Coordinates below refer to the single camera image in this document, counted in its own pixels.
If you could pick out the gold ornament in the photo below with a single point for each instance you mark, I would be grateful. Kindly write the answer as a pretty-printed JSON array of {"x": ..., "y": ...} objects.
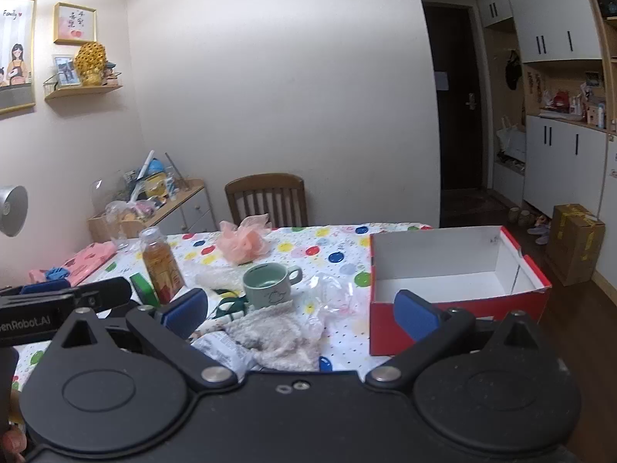
[{"x": 90, "y": 62}]

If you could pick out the white fluffy towel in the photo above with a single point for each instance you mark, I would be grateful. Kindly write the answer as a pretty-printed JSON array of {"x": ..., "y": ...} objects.
[{"x": 274, "y": 342}]

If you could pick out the clear bag of snacks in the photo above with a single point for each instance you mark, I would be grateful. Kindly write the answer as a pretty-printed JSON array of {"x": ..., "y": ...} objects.
[{"x": 132, "y": 211}]

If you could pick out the pink cloth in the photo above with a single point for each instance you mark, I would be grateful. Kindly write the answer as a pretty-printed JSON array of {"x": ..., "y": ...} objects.
[{"x": 86, "y": 258}]

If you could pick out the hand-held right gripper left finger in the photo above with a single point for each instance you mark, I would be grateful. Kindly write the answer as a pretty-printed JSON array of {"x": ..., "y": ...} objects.
[{"x": 185, "y": 311}]

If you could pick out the grey snack wrapper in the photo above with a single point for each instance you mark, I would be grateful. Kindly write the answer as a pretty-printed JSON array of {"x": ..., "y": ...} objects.
[{"x": 221, "y": 353}]

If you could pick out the dark door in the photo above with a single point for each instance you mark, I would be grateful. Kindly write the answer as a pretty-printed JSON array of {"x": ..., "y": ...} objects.
[{"x": 455, "y": 140}]

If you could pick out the door mat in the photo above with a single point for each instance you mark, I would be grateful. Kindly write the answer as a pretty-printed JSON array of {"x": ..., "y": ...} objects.
[{"x": 472, "y": 203}]

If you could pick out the white lower cabinet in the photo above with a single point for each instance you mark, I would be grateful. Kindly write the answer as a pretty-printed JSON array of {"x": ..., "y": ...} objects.
[{"x": 564, "y": 169}]

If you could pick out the clear plastic bag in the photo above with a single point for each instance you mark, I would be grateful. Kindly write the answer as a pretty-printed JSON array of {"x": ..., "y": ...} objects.
[{"x": 332, "y": 299}]

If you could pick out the large framed wall poster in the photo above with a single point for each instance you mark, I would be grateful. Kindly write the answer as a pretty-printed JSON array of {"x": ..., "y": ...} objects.
[{"x": 14, "y": 58}]

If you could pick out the small framed print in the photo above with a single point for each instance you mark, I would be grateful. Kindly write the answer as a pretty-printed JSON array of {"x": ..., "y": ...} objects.
[{"x": 74, "y": 23}]

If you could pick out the pink mesh bath pouf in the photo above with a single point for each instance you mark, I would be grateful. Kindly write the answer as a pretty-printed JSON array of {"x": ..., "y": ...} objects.
[{"x": 246, "y": 243}]

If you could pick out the black hanging bag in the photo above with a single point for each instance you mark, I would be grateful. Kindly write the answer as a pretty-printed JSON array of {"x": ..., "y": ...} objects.
[{"x": 513, "y": 72}]

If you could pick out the clear bubble wrap sheet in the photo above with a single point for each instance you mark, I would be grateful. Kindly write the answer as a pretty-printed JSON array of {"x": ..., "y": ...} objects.
[{"x": 217, "y": 279}]

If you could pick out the wooden side cabinet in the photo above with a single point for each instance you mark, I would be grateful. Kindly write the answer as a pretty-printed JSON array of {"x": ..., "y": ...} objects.
[{"x": 193, "y": 212}]

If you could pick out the white tube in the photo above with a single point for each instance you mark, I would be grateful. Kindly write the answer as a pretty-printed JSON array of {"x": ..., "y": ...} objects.
[{"x": 142, "y": 173}]

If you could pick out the red cardboard box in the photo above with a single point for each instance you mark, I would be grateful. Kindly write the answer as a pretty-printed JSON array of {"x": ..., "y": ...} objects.
[{"x": 434, "y": 260}]

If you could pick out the red toy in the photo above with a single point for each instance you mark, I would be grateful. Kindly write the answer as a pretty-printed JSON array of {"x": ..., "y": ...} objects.
[{"x": 560, "y": 100}]

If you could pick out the tea bottle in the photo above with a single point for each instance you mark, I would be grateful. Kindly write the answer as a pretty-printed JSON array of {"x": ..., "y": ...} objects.
[{"x": 159, "y": 260}]

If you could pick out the brown cardboard box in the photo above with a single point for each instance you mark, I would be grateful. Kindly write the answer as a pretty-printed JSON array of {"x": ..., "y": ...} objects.
[{"x": 576, "y": 246}]

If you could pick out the purple shoes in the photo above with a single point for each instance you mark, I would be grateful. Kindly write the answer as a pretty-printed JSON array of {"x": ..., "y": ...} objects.
[{"x": 541, "y": 231}]

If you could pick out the beige slippers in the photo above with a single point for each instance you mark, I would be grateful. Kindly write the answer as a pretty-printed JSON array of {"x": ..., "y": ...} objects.
[{"x": 518, "y": 216}]

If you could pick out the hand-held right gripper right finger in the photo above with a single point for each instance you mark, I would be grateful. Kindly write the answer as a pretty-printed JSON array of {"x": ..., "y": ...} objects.
[{"x": 417, "y": 316}]

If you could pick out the yellow and blue toy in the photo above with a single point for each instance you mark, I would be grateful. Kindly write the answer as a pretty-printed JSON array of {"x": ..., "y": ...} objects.
[{"x": 156, "y": 181}]

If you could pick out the thin dark stick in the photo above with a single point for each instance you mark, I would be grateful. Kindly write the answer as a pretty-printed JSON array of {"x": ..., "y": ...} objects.
[{"x": 174, "y": 169}]

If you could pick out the wooden chair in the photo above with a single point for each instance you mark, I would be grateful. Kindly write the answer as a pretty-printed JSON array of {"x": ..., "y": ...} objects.
[{"x": 265, "y": 185}]

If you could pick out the white upper cabinet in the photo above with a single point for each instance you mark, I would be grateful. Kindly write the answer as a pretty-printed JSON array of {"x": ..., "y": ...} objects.
[{"x": 554, "y": 9}]

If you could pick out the white paper bag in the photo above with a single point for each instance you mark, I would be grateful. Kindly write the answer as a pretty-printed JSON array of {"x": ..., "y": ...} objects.
[{"x": 511, "y": 142}]

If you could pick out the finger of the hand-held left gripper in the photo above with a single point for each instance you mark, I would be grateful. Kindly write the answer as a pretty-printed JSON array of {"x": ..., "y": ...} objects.
[
  {"x": 103, "y": 292},
  {"x": 41, "y": 287}
]

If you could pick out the small blue cloth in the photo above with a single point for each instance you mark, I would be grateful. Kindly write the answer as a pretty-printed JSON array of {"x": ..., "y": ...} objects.
[{"x": 59, "y": 272}]

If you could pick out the small figurine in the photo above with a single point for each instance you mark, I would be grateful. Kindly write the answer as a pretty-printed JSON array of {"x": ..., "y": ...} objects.
[{"x": 113, "y": 73}]

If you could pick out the pale green mug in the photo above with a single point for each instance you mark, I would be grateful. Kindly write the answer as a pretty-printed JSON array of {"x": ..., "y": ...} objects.
[{"x": 270, "y": 294}]

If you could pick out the green tape roll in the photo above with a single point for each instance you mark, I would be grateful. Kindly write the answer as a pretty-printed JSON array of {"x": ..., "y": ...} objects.
[{"x": 144, "y": 289}]

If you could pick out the wooden bookshelf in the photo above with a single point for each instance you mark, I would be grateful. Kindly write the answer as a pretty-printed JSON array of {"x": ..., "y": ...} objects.
[{"x": 608, "y": 33}]

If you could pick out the wooden wall shelf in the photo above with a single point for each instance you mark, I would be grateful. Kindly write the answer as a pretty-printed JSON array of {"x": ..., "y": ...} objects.
[{"x": 82, "y": 91}]

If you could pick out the clear plastic cup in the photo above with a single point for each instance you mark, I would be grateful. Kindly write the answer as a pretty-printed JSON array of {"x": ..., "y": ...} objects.
[{"x": 117, "y": 231}]

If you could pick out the photo frame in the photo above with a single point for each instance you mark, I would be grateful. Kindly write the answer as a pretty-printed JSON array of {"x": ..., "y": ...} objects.
[{"x": 66, "y": 71}]

